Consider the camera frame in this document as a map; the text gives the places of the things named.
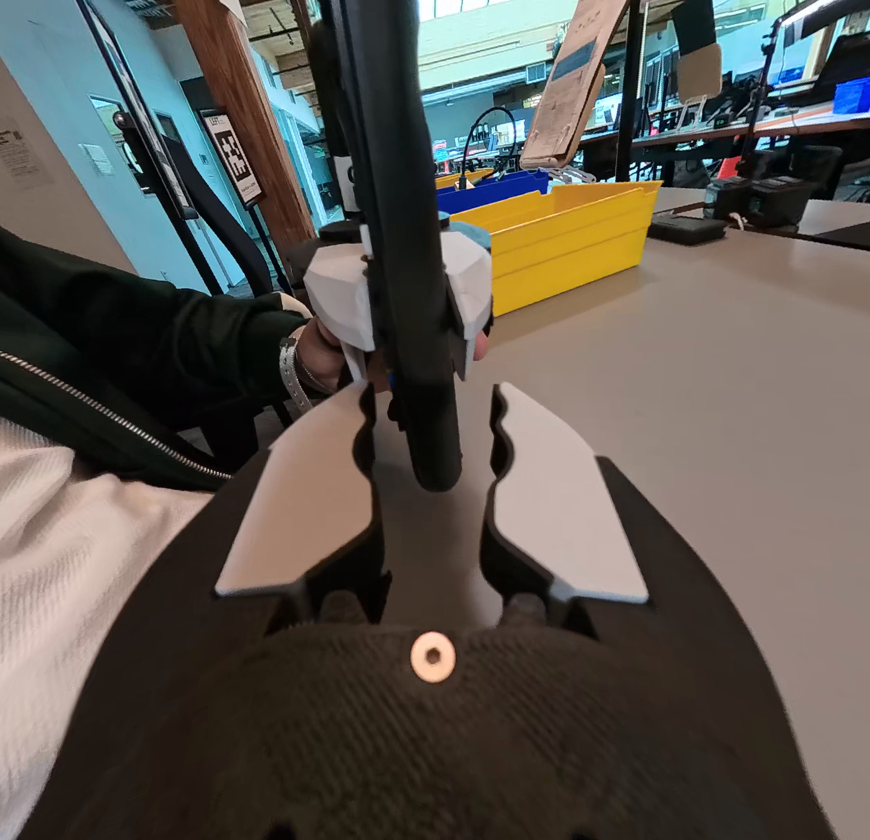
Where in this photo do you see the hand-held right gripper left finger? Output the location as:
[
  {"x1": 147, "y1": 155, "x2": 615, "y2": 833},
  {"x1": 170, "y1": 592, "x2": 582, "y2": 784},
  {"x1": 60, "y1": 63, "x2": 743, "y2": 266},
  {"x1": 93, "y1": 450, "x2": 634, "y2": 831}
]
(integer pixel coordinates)
[{"x1": 215, "y1": 381, "x2": 392, "y2": 623}]

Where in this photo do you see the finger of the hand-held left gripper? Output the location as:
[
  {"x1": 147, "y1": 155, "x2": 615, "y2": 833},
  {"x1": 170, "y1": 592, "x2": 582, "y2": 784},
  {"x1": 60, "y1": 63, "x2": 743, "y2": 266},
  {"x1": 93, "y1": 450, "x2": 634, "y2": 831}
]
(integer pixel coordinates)
[
  {"x1": 442, "y1": 220, "x2": 493, "y2": 382},
  {"x1": 304, "y1": 242, "x2": 376, "y2": 386}
]

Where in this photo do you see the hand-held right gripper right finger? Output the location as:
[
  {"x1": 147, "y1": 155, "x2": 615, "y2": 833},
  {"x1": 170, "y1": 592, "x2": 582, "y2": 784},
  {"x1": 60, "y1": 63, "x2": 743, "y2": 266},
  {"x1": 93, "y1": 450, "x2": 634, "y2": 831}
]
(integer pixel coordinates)
[{"x1": 479, "y1": 381, "x2": 650, "y2": 627}]

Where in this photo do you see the black remote control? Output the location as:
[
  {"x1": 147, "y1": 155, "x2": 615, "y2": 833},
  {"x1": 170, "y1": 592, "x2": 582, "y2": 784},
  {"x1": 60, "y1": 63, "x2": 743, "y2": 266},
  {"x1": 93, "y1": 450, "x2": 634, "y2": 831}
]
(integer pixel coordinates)
[{"x1": 316, "y1": 0, "x2": 466, "y2": 493}]

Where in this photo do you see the yellow plastic bin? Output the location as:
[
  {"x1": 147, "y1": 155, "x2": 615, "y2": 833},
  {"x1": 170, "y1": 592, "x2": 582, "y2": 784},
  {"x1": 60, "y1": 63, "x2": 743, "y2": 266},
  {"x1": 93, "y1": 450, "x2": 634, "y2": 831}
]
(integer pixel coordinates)
[{"x1": 449, "y1": 181, "x2": 663, "y2": 318}]

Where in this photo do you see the person's left forearm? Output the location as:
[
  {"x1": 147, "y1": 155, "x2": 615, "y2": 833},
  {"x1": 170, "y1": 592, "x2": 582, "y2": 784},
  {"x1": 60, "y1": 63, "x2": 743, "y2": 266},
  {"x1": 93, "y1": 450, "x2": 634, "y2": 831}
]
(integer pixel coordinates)
[{"x1": 0, "y1": 228, "x2": 314, "y2": 426}]

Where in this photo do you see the grey desk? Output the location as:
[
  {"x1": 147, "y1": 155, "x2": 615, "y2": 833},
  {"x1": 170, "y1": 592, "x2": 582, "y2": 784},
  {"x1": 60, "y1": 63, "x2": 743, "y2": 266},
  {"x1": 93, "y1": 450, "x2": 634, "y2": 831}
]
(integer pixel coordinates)
[{"x1": 370, "y1": 186, "x2": 870, "y2": 840}]

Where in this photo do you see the black desk mat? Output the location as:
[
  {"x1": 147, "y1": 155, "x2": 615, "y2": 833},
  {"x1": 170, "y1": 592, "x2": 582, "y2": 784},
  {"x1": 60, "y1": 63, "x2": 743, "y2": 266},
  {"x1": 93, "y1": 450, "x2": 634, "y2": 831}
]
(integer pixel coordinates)
[{"x1": 802, "y1": 222, "x2": 870, "y2": 251}]

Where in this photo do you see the person's left hand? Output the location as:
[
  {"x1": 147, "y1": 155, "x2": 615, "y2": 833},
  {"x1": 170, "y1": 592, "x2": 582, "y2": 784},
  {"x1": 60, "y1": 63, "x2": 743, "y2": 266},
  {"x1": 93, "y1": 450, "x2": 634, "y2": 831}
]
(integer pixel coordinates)
[{"x1": 295, "y1": 315, "x2": 492, "y2": 396}]

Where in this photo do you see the blue plastic bin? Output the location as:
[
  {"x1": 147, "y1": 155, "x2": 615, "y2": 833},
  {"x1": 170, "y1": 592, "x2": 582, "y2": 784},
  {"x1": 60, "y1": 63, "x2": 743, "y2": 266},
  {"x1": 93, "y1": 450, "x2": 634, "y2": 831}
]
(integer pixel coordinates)
[{"x1": 435, "y1": 169, "x2": 550, "y2": 216}]

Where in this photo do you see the white wristband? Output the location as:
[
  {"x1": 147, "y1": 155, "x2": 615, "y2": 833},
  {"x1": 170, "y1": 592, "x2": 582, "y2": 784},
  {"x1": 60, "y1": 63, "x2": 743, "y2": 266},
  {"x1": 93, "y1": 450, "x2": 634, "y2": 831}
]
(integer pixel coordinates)
[{"x1": 279, "y1": 337, "x2": 314, "y2": 416}]

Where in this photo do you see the framed marker sign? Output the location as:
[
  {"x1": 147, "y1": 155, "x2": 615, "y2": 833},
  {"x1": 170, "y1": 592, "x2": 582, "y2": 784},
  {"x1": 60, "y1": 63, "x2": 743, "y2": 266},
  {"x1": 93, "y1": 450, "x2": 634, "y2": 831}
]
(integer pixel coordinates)
[{"x1": 199, "y1": 109, "x2": 265, "y2": 209}]

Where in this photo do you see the wooden pillar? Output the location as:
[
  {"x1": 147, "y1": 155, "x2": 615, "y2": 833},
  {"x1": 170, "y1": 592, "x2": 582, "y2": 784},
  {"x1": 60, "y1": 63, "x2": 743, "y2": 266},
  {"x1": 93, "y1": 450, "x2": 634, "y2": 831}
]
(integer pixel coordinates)
[{"x1": 159, "y1": 0, "x2": 317, "y2": 250}]

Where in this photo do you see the black round hoop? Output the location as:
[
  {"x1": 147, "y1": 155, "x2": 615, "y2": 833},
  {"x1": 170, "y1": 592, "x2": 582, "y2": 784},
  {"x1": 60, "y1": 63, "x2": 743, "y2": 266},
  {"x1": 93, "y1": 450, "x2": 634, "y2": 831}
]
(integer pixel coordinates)
[{"x1": 462, "y1": 106, "x2": 517, "y2": 175}]

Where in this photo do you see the black flat device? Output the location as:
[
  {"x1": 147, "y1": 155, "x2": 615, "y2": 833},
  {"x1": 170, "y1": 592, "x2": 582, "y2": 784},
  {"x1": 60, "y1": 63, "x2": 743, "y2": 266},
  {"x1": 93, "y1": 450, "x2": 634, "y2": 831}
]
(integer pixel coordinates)
[{"x1": 649, "y1": 216, "x2": 728, "y2": 246}]

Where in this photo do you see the person's torso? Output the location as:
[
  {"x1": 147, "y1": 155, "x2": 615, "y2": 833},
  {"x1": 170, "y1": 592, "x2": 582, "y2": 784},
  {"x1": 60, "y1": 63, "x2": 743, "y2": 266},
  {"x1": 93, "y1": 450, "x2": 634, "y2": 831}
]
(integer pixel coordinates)
[{"x1": 0, "y1": 296, "x2": 273, "y2": 840}]

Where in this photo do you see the cardboard panel on stand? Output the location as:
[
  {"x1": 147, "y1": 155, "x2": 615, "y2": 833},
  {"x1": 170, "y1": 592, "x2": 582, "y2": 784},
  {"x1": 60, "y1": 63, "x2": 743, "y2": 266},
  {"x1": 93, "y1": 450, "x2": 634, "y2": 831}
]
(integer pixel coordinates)
[{"x1": 520, "y1": 0, "x2": 647, "y2": 171}]

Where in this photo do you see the black vertical pole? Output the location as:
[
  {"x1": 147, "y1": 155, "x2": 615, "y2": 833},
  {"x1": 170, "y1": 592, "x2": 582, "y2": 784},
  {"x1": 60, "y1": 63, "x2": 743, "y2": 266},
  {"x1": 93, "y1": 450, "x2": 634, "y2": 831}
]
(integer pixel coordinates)
[{"x1": 615, "y1": 0, "x2": 650, "y2": 183}]

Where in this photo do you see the small cardboard covered tablet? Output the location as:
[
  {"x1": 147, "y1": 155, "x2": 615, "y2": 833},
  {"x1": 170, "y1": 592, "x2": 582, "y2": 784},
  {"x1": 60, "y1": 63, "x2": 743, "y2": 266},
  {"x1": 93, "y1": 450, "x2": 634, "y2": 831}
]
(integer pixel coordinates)
[{"x1": 678, "y1": 43, "x2": 723, "y2": 100}]

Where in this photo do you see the black background monitor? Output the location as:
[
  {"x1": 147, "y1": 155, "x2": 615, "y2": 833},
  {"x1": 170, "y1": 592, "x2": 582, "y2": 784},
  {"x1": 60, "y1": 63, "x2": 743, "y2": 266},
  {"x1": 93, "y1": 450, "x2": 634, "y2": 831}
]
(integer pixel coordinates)
[{"x1": 672, "y1": 0, "x2": 718, "y2": 56}]

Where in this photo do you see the long wooden workbench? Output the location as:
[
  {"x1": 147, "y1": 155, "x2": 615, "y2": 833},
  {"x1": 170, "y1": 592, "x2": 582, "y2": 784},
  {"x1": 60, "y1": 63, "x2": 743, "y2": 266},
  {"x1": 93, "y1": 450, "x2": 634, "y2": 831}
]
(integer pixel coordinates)
[{"x1": 578, "y1": 102, "x2": 870, "y2": 182}]

